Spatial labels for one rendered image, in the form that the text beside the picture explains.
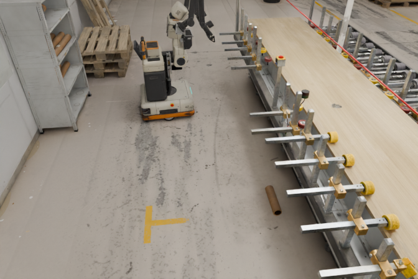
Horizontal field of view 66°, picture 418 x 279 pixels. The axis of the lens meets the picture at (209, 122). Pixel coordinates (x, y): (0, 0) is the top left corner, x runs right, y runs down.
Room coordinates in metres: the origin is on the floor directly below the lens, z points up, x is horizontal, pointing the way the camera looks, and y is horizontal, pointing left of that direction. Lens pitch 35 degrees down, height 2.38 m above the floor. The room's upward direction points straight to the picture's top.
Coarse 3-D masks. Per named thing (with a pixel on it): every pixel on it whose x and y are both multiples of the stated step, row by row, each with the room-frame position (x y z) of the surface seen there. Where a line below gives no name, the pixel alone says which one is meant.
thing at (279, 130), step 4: (272, 128) 2.08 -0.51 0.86; (276, 128) 2.08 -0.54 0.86; (280, 128) 2.08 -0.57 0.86; (284, 128) 2.08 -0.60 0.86; (288, 128) 2.08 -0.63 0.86; (300, 128) 2.08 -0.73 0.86; (252, 132) 2.04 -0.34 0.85; (256, 132) 2.04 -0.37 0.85; (260, 132) 2.05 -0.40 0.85; (264, 132) 2.05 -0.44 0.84; (268, 132) 2.05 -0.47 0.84; (272, 132) 2.06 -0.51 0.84; (276, 132) 2.06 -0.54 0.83; (280, 132) 2.06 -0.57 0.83
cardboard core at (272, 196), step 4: (268, 188) 2.18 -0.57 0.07; (272, 188) 2.18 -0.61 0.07; (268, 192) 2.14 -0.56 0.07; (272, 192) 2.13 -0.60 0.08; (268, 196) 2.10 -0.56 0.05; (272, 196) 2.07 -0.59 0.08; (276, 196) 2.09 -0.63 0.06; (272, 200) 2.03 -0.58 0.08; (276, 200) 2.03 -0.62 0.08; (272, 204) 1.98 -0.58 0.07; (276, 204) 1.97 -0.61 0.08; (272, 208) 1.95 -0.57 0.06; (276, 208) 1.93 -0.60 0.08; (280, 208) 1.94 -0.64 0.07; (276, 212) 1.95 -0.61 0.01; (280, 212) 1.93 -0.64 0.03
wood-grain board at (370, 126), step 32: (288, 32) 4.16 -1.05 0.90; (288, 64) 3.18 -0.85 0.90; (320, 64) 3.18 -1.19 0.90; (320, 96) 2.50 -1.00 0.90; (352, 96) 2.50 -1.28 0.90; (384, 96) 2.50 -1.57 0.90; (320, 128) 2.02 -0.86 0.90; (352, 128) 2.02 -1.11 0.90; (384, 128) 2.02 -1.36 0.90; (416, 128) 2.02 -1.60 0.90; (384, 160) 1.65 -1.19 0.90; (416, 160) 1.65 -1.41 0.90; (384, 192) 1.36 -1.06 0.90; (416, 192) 1.36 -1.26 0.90; (416, 224) 1.13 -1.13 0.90; (416, 256) 0.94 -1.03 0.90
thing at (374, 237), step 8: (264, 56) 3.83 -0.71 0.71; (264, 64) 3.80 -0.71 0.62; (272, 64) 3.47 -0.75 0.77; (272, 72) 3.44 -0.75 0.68; (256, 88) 4.07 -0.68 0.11; (280, 88) 3.12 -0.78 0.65; (288, 104) 2.82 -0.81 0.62; (304, 112) 2.42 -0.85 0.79; (312, 128) 2.21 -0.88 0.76; (328, 152) 1.88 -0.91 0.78; (288, 160) 2.63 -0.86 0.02; (328, 168) 1.82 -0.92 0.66; (296, 176) 2.37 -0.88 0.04; (344, 176) 1.62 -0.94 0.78; (344, 184) 1.60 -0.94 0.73; (352, 192) 1.49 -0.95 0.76; (344, 200) 1.54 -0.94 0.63; (352, 200) 1.47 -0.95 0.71; (312, 208) 1.90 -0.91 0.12; (352, 208) 1.44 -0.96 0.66; (368, 216) 1.29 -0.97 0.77; (368, 232) 1.24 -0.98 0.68; (376, 232) 1.18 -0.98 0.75; (328, 240) 1.56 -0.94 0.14; (368, 240) 1.21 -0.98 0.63; (376, 240) 1.16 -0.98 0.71; (376, 248) 1.14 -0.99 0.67; (392, 256) 1.02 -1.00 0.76; (336, 264) 1.42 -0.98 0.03; (400, 272) 0.94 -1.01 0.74
